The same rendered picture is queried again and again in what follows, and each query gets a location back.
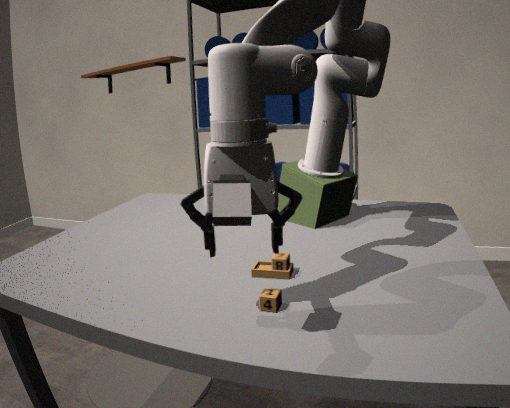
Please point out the brown wooden number cube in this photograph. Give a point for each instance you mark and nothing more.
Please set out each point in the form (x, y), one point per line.
(281, 261)
(270, 300)

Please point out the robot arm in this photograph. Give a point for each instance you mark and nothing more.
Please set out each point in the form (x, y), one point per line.
(241, 75)

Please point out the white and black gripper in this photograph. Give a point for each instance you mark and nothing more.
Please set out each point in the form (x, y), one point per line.
(250, 162)

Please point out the shallow wooden tray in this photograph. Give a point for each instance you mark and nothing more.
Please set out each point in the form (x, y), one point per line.
(263, 269)

